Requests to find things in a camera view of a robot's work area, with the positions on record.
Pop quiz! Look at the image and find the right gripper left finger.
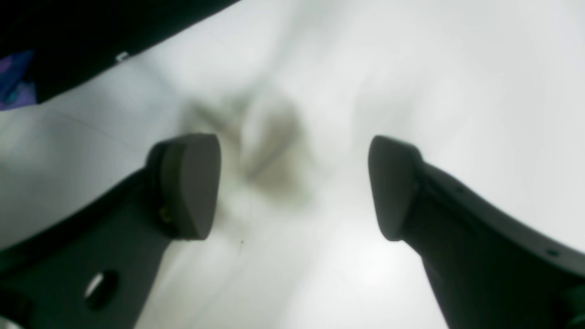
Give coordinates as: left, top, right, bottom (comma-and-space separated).
0, 133, 221, 329

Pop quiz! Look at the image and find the black T-shirt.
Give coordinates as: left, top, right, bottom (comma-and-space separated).
0, 0, 234, 111

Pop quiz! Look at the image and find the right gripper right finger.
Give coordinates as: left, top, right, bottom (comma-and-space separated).
368, 135, 585, 329

